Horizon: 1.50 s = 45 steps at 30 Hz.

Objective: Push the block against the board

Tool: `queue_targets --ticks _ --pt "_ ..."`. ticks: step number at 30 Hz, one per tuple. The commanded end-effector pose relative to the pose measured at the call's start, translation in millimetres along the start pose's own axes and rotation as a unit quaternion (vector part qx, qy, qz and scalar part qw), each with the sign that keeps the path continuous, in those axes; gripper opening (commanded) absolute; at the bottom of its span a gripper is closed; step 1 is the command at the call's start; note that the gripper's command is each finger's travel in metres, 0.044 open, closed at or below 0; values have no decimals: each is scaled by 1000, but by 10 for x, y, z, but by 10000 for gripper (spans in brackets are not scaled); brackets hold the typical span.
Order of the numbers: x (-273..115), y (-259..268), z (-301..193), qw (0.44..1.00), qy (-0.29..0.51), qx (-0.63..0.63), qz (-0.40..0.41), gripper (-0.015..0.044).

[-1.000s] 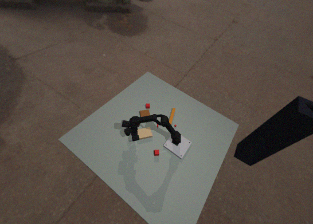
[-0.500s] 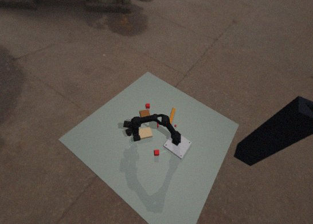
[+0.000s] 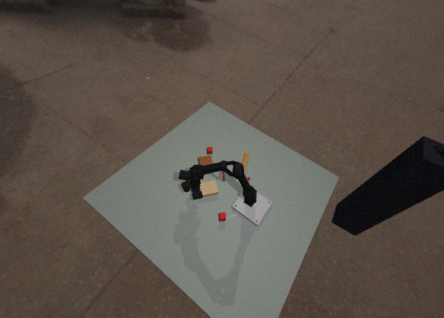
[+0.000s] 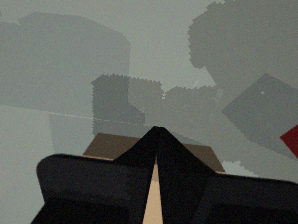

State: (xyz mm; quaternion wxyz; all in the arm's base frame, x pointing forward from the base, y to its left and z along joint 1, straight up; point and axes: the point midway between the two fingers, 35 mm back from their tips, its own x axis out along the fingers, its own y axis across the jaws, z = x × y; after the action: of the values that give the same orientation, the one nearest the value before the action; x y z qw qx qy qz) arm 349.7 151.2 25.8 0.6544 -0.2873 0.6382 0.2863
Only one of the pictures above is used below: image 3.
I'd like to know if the orange rectangular block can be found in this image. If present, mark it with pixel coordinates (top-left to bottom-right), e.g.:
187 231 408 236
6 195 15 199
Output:
242 153 249 171

